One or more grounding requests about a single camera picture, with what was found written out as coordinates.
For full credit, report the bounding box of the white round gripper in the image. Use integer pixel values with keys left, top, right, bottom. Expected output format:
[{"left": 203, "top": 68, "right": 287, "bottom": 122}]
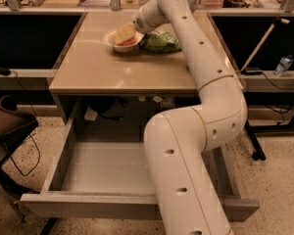
[{"left": 112, "top": 5, "right": 161, "bottom": 45}]

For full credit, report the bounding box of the red apple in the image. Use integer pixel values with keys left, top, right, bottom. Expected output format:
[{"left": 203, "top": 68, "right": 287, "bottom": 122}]
[{"left": 119, "top": 37, "right": 136, "bottom": 46}]

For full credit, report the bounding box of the white bowl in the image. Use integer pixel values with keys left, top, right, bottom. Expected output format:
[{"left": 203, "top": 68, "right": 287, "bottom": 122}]
[{"left": 103, "top": 29, "right": 144, "bottom": 53}]

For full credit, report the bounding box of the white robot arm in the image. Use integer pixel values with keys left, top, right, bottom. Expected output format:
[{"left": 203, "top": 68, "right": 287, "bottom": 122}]
[{"left": 132, "top": 0, "right": 247, "bottom": 235}]

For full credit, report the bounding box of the open grey drawer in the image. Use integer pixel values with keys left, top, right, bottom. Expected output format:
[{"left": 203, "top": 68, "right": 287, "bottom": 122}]
[{"left": 21, "top": 111, "right": 260, "bottom": 222}]

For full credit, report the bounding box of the green chip bag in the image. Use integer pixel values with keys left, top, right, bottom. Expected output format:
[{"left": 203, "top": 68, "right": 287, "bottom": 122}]
[{"left": 139, "top": 30, "right": 181, "bottom": 53}]

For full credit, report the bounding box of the beige top cabinet table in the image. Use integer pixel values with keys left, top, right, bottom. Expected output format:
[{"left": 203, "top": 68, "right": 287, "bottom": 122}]
[{"left": 47, "top": 10, "right": 244, "bottom": 129}]

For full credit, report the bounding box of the black device on left shelf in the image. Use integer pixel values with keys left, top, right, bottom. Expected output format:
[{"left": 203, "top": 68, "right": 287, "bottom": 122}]
[{"left": 0, "top": 67, "right": 11, "bottom": 76}]

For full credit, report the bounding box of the white stick with black tip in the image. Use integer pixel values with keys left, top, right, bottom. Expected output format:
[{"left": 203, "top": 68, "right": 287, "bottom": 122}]
[{"left": 240, "top": 17, "right": 290, "bottom": 72}]

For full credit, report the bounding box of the black brown office chair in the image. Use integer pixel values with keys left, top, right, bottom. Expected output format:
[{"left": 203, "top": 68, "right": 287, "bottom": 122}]
[{"left": 0, "top": 96, "right": 38, "bottom": 221}]

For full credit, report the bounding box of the black table leg with caster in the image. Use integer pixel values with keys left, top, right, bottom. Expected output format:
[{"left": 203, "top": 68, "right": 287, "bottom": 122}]
[{"left": 245, "top": 122, "right": 266, "bottom": 161}]

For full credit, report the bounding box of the plastic water bottle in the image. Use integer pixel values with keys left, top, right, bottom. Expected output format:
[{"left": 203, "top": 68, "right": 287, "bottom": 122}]
[{"left": 273, "top": 55, "right": 294, "bottom": 77}]

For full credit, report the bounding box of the black cable under chair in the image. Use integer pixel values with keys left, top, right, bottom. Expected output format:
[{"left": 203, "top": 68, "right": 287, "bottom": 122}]
[{"left": 8, "top": 78, "right": 41, "bottom": 178}]

